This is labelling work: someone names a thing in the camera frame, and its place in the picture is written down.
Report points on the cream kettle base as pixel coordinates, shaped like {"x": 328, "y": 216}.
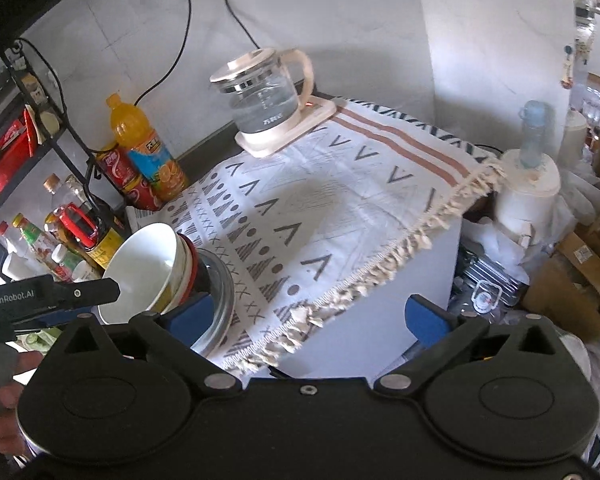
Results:
{"x": 290, "y": 132}

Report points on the person's left hand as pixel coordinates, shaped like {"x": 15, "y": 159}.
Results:
{"x": 2, "y": 400}

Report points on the light blue bottle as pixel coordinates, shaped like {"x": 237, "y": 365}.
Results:
{"x": 532, "y": 132}

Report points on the large white floral plate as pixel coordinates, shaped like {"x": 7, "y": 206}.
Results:
{"x": 225, "y": 320}

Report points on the red soda can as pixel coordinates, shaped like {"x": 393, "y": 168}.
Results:
{"x": 116, "y": 167}
{"x": 145, "y": 195}

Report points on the cardboard box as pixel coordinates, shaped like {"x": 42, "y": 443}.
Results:
{"x": 565, "y": 290}

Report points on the clear bottle with cork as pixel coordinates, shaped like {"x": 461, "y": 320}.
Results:
{"x": 55, "y": 195}

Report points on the plain white bowl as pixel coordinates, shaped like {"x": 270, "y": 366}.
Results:
{"x": 140, "y": 270}

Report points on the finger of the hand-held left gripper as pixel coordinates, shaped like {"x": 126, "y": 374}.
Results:
{"x": 87, "y": 292}

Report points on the glass kettle with cream lid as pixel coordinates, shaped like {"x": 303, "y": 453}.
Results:
{"x": 262, "y": 95}

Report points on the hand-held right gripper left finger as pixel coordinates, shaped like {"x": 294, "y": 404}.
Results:
{"x": 190, "y": 315}

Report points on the tall white container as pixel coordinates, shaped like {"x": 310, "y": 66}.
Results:
{"x": 574, "y": 135}

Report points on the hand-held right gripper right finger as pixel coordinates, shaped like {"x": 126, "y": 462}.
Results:
{"x": 425, "y": 317}

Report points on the red snack packet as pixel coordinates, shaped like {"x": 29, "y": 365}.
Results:
{"x": 5, "y": 160}

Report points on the white round appliance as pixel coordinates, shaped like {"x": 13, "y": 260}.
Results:
{"x": 527, "y": 200}

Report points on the orange juice bottle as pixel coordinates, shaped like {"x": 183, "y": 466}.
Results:
{"x": 150, "y": 155}

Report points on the white ceramic bowl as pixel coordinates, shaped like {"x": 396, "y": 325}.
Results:
{"x": 177, "y": 280}

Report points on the red-rimmed white bowl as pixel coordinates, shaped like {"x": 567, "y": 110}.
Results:
{"x": 194, "y": 270}

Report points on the patterned fringed tablecloth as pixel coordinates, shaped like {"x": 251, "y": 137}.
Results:
{"x": 330, "y": 200}

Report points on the green label sauce bottle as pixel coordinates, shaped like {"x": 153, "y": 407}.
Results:
{"x": 40, "y": 242}

